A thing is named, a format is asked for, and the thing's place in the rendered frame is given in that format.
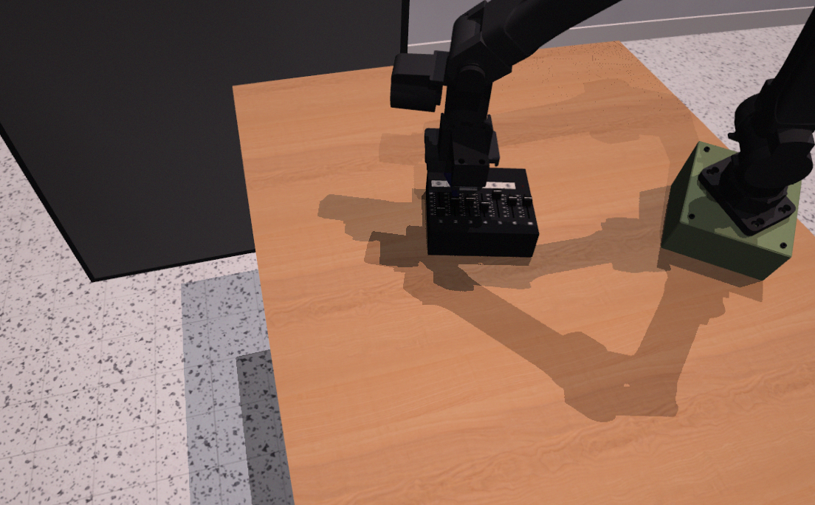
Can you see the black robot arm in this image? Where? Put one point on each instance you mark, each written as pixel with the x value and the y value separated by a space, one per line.
pixel 490 38

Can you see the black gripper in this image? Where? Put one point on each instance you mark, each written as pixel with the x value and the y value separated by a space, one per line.
pixel 436 165

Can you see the black lighting desk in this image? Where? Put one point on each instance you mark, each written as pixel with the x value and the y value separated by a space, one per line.
pixel 485 223

